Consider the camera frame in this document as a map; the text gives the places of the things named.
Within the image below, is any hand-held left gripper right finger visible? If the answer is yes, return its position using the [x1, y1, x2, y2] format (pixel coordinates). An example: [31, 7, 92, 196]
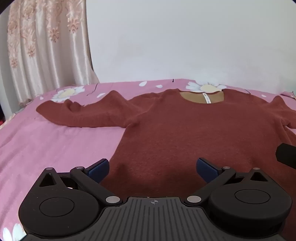
[184, 158, 272, 206]

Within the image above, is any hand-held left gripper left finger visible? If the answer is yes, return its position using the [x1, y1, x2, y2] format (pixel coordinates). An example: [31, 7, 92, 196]
[34, 159, 122, 206]

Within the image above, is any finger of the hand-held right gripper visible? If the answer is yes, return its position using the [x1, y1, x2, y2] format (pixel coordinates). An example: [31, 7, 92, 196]
[276, 143, 296, 170]

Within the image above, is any rust red knit sweater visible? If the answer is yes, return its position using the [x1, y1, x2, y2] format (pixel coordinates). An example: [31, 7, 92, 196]
[36, 89, 296, 202]

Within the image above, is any pink floral bed sheet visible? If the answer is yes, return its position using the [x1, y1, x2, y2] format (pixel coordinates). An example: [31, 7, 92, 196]
[0, 78, 296, 241]

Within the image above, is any beige patterned curtain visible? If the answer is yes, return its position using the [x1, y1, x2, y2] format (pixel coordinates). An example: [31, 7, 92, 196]
[0, 0, 100, 110]

